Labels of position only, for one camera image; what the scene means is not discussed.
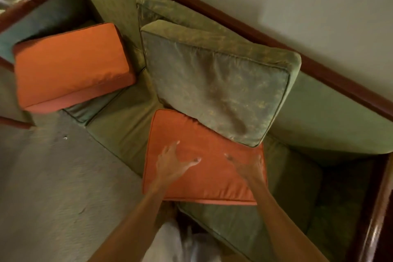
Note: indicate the orange cushion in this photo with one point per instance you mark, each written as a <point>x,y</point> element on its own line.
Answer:
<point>212,179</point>
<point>70,65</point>

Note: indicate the green sofa with wooden frame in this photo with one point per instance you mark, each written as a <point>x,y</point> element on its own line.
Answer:
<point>322,117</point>

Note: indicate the person's left forearm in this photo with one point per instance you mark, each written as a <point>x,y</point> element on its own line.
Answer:
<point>132,228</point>

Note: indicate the person's left hand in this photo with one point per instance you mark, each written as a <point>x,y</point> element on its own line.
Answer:
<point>170,169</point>

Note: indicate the person's right forearm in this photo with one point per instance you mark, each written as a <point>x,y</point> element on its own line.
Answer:
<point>282,225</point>

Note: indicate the pale blue shirt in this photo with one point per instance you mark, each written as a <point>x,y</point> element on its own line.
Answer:
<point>172,246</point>

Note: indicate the person's right hand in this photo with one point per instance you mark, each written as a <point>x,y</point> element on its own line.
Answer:
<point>251,169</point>

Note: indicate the green patterned cushion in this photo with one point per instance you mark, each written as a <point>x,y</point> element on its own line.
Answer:
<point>165,10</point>
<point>221,86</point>

